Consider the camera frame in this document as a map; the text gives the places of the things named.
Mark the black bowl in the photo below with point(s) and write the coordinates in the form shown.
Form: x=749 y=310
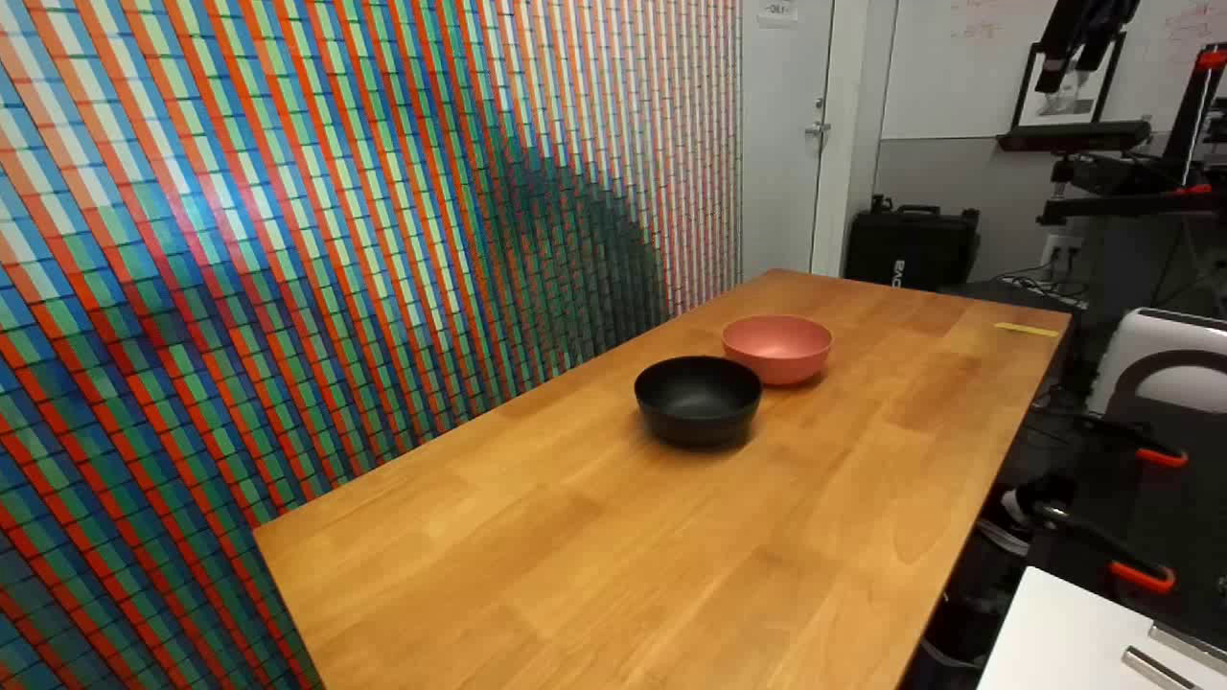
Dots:
x=698 y=407

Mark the pink bowl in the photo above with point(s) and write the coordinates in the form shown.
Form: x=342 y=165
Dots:
x=776 y=347

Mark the white door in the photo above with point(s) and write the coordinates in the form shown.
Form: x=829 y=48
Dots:
x=780 y=141

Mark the black equipment case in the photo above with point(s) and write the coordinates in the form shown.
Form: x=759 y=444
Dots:
x=909 y=247

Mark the colourful striped patterned backdrop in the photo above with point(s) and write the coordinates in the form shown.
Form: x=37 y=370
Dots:
x=254 y=256

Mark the black shelf board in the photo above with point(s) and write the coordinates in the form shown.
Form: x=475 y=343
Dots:
x=1071 y=136

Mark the black framed picture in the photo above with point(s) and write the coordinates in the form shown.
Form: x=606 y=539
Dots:
x=1068 y=104

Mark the white flat panel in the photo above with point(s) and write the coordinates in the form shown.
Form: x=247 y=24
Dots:
x=1068 y=639

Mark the white rounded chair back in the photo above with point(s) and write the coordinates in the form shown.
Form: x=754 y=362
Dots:
x=1163 y=343

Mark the black red equipment stand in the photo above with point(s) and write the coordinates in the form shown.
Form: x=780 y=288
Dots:
x=1192 y=118

